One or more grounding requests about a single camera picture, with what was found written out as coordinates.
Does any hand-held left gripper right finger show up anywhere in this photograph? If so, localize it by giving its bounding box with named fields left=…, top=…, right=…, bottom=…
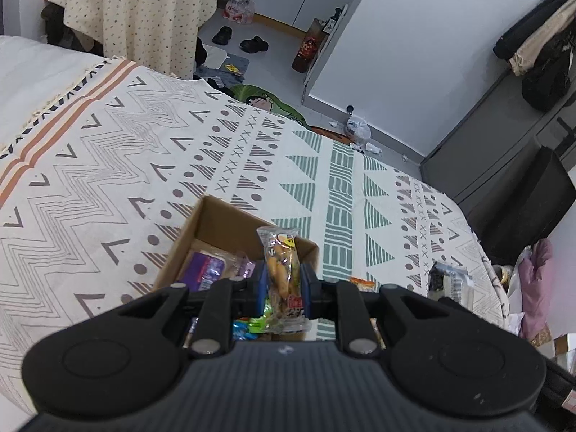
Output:
left=299, top=264, right=444, bottom=357

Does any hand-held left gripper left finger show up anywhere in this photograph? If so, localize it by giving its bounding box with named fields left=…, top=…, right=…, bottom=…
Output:
left=118, top=264, right=270, bottom=358

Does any yellow snack packet pink label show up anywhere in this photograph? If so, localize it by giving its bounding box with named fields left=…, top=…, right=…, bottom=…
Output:
left=256, top=226, right=312, bottom=334

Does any green snack packet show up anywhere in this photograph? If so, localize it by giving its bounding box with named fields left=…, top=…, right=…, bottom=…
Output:
left=248, top=299, right=276, bottom=334

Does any purple snack packet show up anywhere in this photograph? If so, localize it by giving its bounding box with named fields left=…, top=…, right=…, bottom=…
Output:
left=177, top=251, right=255, bottom=292

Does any brown cardboard box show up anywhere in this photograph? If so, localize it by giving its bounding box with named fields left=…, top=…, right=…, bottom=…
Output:
left=153, top=194, right=321, bottom=348

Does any pink cloth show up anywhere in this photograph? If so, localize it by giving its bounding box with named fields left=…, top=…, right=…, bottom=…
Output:
left=517, top=238, right=554, bottom=348

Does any dark clear-wrapped snack packet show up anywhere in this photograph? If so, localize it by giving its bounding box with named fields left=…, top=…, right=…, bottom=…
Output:
left=427, top=261, right=474, bottom=310

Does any black furniture panel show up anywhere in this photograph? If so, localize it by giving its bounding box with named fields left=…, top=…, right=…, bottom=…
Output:
left=467, top=146, right=576, bottom=267

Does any patterned blanket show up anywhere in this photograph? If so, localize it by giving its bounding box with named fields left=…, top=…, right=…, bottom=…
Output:
left=0, top=56, right=511, bottom=415

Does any clear plastic bag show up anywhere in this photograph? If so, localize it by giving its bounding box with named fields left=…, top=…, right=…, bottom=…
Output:
left=344, top=114, right=372, bottom=143

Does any green cartoon floor mat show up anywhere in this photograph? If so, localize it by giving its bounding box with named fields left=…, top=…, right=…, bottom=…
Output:
left=227, top=83, right=312, bottom=132

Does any dark grey cabinet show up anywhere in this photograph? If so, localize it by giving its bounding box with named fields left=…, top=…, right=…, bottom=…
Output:
left=420, top=69, right=576, bottom=210

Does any blue floor mat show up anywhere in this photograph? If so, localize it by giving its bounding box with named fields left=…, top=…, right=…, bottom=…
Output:
left=195, top=51, right=253, bottom=84

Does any red black tall box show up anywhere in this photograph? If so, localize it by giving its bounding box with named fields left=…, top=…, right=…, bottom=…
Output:
left=292, top=18, right=334, bottom=74

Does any black hanging jacket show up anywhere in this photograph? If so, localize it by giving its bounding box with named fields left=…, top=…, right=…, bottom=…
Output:
left=492, top=0, right=576, bottom=112

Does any dark spray bottle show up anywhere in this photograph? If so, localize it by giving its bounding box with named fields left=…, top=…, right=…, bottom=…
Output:
left=326, top=6, right=345, bottom=33

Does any pack of water bottles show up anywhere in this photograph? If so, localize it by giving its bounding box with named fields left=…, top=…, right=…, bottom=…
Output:
left=224, top=0, right=256, bottom=26

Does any beige hanging garment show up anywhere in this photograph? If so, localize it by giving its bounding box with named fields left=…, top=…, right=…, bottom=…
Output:
left=509, top=0, right=576, bottom=77

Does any white bed sheet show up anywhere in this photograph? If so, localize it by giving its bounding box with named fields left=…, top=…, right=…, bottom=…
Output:
left=0, top=35, right=115, bottom=147

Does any table with dotted cloth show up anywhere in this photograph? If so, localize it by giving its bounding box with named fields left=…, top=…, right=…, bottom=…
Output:
left=42, top=0, right=225, bottom=80

